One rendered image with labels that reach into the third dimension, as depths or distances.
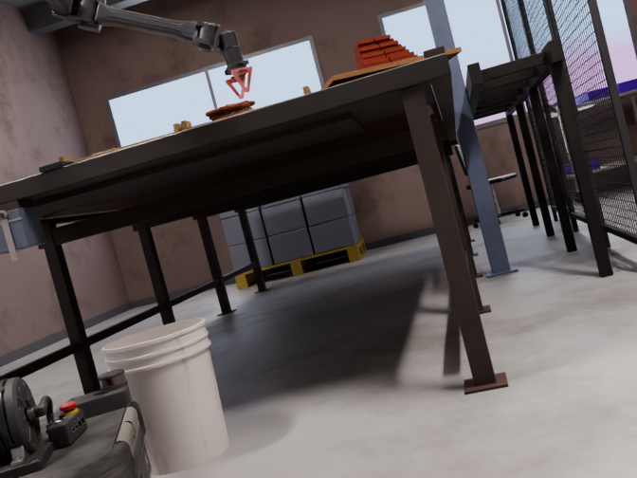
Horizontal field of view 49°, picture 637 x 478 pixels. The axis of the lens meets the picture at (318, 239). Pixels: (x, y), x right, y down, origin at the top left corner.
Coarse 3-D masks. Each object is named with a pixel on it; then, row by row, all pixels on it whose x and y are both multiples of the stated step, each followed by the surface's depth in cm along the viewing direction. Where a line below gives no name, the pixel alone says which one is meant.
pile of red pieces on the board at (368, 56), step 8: (368, 40) 287; (376, 40) 288; (384, 40) 289; (392, 40) 290; (360, 48) 286; (368, 48) 286; (376, 48) 288; (384, 48) 288; (392, 48) 287; (400, 48) 288; (360, 56) 287; (368, 56) 285; (376, 56) 286; (384, 56) 287; (392, 56) 286; (400, 56) 286; (408, 56) 287; (416, 56) 288; (360, 64) 289; (368, 64) 284; (376, 64) 284
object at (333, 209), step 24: (336, 192) 687; (264, 216) 699; (288, 216) 696; (312, 216) 691; (336, 216) 688; (240, 240) 705; (264, 240) 701; (288, 240) 697; (312, 240) 694; (336, 240) 690; (360, 240) 740; (240, 264) 707; (264, 264) 703; (312, 264) 762; (240, 288) 707
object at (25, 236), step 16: (0, 208) 219; (16, 208) 218; (32, 208) 223; (0, 224) 217; (16, 224) 216; (32, 224) 221; (0, 240) 218; (16, 240) 217; (32, 240) 219; (16, 256) 217
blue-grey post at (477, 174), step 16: (432, 0) 377; (432, 16) 378; (432, 32) 378; (448, 32) 377; (448, 48) 378; (464, 96) 378; (464, 112) 379; (464, 128) 380; (464, 144) 381; (464, 160) 381; (480, 160) 380; (480, 176) 381; (480, 192) 381; (480, 208) 382; (480, 224) 383; (496, 224) 381; (496, 240) 382; (496, 256) 383; (496, 272) 384
